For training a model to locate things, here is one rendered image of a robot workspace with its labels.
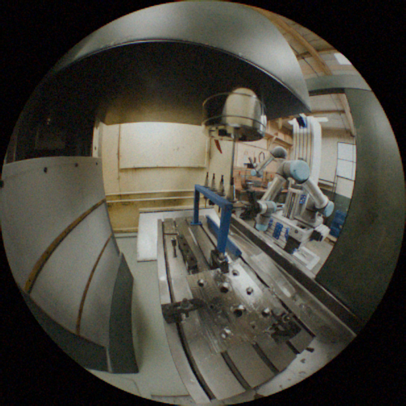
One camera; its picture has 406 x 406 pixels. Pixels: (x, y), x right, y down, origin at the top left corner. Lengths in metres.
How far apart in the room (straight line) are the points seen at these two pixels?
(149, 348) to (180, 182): 1.37
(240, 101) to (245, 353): 0.65
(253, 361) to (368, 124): 1.08
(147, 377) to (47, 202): 0.77
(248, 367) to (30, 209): 0.63
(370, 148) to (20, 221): 1.12
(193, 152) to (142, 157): 0.54
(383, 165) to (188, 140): 1.54
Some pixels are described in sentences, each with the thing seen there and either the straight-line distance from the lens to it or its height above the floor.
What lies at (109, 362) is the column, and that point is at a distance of 0.58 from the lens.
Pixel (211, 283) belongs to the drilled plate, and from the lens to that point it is 0.46.
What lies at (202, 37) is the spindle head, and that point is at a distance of 0.27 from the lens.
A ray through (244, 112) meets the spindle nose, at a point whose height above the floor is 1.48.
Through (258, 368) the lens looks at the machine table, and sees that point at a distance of 0.51.
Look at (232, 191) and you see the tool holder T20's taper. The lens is 0.54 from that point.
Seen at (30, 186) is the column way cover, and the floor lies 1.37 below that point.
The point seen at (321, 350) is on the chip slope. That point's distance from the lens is 0.94.
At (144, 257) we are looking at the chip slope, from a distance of 1.10.
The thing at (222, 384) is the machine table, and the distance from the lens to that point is 0.49.
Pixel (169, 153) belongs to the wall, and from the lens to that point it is 1.27.
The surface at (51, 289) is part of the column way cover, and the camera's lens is 0.33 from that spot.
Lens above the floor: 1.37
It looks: 18 degrees down
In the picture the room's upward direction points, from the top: 3 degrees clockwise
